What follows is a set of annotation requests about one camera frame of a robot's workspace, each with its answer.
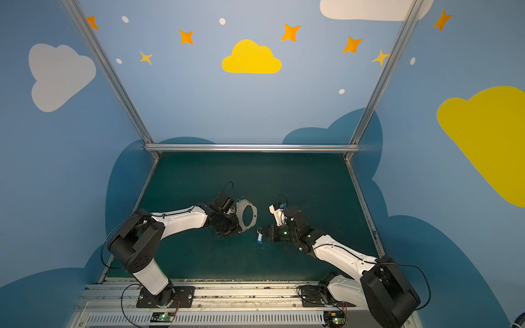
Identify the blue key tag with key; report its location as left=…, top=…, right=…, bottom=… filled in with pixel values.
left=256, top=228, right=263, bottom=245

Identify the grey ring-shaped metal plate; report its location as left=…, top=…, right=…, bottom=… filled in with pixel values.
left=234, top=198, right=258, bottom=233

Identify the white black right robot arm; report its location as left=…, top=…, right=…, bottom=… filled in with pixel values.
left=261, top=202, right=421, bottom=327

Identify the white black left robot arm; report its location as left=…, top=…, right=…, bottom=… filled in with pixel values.
left=107, top=193, right=243, bottom=306

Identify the green table mat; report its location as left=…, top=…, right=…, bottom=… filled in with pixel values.
left=140, top=153, right=377, bottom=281

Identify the right green circuit board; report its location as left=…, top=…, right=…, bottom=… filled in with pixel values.
left=323, top=311, right=347, bottom=327

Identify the green circuit board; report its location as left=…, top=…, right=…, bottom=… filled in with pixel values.
left=150, top=312, right=176, bottom=323
left=323, top=311, right=347, bottom=327

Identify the left green circuit board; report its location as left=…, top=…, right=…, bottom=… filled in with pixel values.
left=150, top=312, right=176, bottom=323

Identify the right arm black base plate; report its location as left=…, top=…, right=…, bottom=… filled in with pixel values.
left=296, top=284, right=354, bottom=308

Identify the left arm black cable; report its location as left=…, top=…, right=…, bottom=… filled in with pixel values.
left=100, top=215, right=142, bottom=328

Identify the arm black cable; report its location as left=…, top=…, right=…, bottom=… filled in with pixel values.
left=100, top=215, right=142, bottom=328
left=315, top=243, right=432, bottom=311

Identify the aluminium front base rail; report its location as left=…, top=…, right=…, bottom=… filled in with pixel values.
left=68, top=278, right=379, bottom=327

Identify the aluminium frame back rail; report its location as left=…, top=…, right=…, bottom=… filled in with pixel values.
left=145, top=143, right=360, bottom=153

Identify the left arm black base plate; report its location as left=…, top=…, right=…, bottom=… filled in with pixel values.
left=136, top=285, right=195, bottom=309

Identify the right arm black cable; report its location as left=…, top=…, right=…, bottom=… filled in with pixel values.
left=315, top=243, right=432, bottom=311

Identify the aluminium frame right post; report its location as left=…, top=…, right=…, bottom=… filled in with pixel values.
left=344, top=0, right=427, bottom=164

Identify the aluminium frame post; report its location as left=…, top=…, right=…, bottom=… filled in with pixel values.
left=62, top=0, right=154, bottom=146
left=344, top=0, right=427, bottom=164

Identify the aluminium frame left post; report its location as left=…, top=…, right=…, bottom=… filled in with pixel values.
left=62, top=0, right=154, bottom=146

